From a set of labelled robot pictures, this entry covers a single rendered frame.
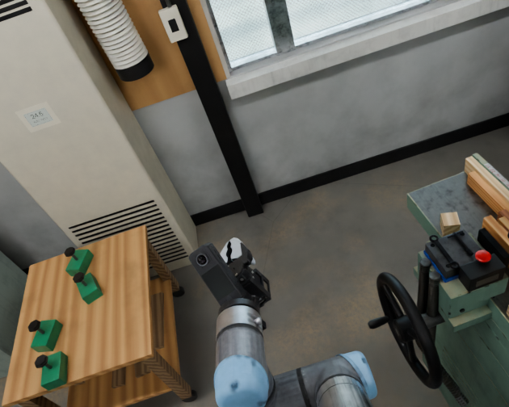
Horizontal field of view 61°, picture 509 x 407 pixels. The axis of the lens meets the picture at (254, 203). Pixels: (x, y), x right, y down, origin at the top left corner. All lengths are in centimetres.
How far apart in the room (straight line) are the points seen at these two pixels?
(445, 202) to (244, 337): 78
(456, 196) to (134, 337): 118
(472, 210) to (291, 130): 129
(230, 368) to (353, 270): 164
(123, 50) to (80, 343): 113
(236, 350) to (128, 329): 112
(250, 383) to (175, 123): 174
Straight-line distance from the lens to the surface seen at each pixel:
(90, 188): 210
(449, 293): 105
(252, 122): 227
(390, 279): 109
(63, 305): 200
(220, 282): 76
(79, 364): 179
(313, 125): 237
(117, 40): 184
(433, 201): 129
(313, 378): 72
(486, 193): 127
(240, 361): 65
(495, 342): 122
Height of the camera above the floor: 186
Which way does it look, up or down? 44 degrees down
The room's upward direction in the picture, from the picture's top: 21 degrees counter-clockwise
